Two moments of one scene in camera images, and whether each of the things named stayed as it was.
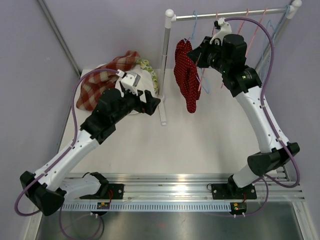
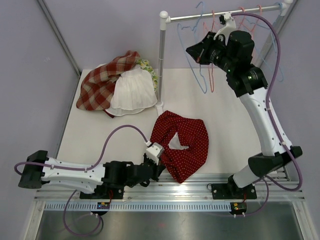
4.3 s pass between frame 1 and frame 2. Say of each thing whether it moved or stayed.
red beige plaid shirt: stayed
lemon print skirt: stayed
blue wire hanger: moved
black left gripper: moved
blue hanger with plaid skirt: moved
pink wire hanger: moved
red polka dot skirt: moved
